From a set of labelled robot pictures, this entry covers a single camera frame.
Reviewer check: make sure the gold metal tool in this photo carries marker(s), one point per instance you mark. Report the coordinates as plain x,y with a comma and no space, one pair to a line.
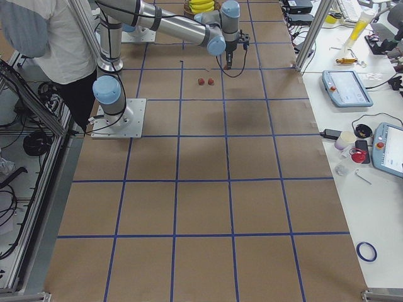
346,61

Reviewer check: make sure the black round dish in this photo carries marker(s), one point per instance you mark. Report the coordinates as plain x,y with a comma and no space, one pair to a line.
363,131

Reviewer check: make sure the upper teach pendant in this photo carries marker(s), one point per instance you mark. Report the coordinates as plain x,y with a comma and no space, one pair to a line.
346,89

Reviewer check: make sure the blue tape roll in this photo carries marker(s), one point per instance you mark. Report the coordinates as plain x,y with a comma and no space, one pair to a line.
366,252

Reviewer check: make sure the person in white shirt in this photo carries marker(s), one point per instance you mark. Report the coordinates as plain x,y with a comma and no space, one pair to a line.
48,33

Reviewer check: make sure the yellow banana bunch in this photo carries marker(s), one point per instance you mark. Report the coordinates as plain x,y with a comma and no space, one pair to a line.
200,6

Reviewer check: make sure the wicker basket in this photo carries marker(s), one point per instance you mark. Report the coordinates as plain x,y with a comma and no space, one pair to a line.
185,12

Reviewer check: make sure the white paper cup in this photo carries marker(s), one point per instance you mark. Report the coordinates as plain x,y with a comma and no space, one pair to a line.
344,140

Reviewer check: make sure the teach pendant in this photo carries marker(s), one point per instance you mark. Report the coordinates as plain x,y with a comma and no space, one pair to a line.
346,89
387,149

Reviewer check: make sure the black smartphone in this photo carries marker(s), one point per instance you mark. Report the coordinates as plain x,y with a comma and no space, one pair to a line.
362,144

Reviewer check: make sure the lower teach pendant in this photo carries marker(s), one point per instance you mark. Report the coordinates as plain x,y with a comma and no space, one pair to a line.
387,149

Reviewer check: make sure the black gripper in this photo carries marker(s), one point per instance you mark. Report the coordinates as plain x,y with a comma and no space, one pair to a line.
230,47

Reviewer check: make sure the aluminium frame rail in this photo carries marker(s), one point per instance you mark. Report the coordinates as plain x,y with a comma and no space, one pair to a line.
34,123

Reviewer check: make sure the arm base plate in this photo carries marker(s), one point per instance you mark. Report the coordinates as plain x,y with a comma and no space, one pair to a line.
130,125
137,34

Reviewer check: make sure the red round object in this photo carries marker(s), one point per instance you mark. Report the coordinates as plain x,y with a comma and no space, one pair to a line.
358,155

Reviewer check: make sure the black power brick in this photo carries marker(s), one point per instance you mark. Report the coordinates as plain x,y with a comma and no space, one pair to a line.
330,134

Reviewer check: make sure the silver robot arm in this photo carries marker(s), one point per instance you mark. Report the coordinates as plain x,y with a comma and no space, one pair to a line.
213,27

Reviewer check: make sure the aluminium frame post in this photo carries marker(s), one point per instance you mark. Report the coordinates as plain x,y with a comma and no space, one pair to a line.
316,25

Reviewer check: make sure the yellow bottle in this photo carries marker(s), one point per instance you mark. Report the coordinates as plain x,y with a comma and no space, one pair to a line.
365,18

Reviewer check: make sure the hex key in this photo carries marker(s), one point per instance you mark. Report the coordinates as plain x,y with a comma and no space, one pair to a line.
357,174

